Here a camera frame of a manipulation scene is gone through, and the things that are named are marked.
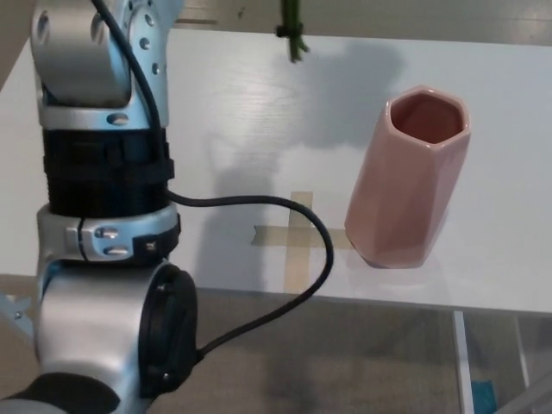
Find pink artificial rose bouquet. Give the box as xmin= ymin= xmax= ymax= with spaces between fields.
xmin=274 ymin=0 xmax=311 ymax=64

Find pink faceted ceramic vase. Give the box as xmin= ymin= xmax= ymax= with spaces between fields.
xmin=344 ymin=85 xmax=471 ymax=271

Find long beige tape strip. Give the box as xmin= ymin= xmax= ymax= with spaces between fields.
xmin=282 ymin=191 xmax=314 ymax=292

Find white metal table leg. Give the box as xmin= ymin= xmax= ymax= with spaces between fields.
xmin=452 ymin=310 xmax=476 ymax=414

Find blue floor tape patch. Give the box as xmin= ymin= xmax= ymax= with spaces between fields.
xmin=472 ymin=379 xmax=496 ymax=414

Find thin grey table leg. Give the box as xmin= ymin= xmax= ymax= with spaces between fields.
xmin=514 ymin=317 xmax=532 ymax=389

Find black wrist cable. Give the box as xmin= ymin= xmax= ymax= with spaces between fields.
xmin=90 ymin=0 xmax=336 ymax=360

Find light blue metal frame bar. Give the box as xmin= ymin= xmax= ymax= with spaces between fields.
xmin=0 ymin=292 xmax=35 ymax=342

